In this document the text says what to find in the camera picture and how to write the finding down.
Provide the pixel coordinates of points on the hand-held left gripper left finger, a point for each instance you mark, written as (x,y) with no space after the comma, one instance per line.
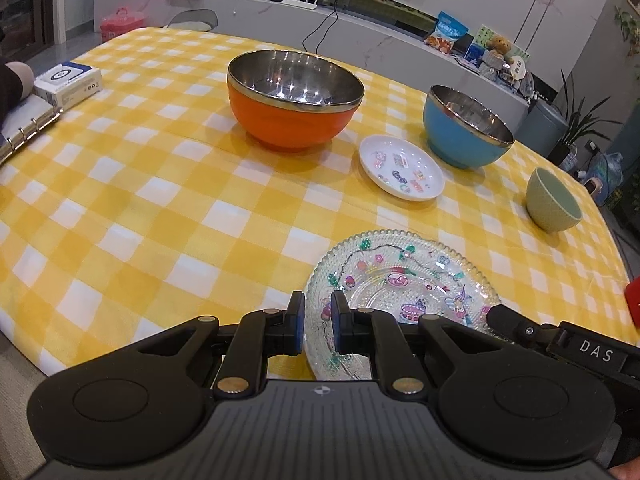
(299,322)

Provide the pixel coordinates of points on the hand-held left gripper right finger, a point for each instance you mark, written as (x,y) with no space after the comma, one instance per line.
(335,322)

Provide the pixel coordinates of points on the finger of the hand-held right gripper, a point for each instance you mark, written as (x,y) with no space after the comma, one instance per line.
(520,327)

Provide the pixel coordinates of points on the clear glass printed plate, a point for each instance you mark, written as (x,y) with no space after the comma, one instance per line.
(400,270)

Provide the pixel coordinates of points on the pale green ceramic cup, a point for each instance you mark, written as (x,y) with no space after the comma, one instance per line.
(545,205)

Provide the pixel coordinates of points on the small white printed dish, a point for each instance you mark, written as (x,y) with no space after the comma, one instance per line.
(400,167)

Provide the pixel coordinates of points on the blue steel-lined bowl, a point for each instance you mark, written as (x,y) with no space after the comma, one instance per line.
(455,140)

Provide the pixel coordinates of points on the orange steel-lined bowl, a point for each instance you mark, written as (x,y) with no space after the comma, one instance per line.
(280,120)

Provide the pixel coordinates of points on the red container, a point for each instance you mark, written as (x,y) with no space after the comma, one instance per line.
(634,302)

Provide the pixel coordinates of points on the blue plastic bag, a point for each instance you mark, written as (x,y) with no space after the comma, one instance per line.
(612,172)

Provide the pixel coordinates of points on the grey waste bin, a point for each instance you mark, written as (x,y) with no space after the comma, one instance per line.
(542,127)

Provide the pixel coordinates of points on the yellow checkered tablecloth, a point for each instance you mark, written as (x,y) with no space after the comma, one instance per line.
(150,185)

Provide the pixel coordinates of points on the green potted plant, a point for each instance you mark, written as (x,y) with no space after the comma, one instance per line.
(582,120)

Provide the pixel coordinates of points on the green printed card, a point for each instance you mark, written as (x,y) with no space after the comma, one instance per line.
(515,55)

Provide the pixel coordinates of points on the brown teddy bear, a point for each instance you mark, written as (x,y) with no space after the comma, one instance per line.
(497,45)

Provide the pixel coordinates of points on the white marble media counter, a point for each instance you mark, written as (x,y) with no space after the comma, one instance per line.
(390,30)

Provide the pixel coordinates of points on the blue snack bag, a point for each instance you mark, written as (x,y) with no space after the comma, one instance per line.
(450,30)

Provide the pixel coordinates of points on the hanging ivy plant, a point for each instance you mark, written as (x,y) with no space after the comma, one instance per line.
(629,30)

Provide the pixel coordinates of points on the grey chair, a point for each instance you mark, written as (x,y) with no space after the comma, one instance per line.
(192,19)

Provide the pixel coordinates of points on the white cardboard box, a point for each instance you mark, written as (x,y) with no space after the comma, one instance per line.
(65,85)

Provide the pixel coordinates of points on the pink plastic case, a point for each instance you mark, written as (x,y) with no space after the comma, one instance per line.
(116,27)

